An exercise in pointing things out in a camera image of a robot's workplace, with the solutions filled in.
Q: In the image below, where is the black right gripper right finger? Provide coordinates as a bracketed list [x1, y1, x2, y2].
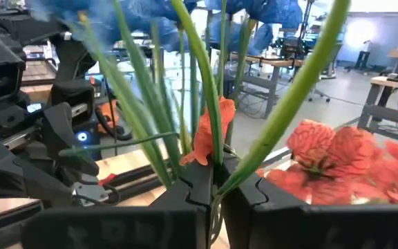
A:
[221, 157, 398, 249]

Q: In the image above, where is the black computer with blue light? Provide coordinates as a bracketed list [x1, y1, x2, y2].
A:
[73, 129, 102, 162]

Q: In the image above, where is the dense blue flower bunch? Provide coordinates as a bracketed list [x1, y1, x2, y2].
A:
[29, 0, 303, 190]

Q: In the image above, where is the red poppy flower bunch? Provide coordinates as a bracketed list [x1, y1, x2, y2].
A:
[180, 0, 398, 205]

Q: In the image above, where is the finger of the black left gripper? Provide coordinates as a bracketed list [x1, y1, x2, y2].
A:
[42, 102, 100, 176]
[0, 134, 75, 205]

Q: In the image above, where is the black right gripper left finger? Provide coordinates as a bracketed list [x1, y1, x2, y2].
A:
[21, 160, 214, 249]

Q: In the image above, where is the background wooden workbench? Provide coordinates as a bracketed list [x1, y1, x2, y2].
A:
[357, 75, 398, 139]
[229, 51, 334, 118]

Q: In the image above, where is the orange shop vacuum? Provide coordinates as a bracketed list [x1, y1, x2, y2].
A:
[95, 100, 134, 142]

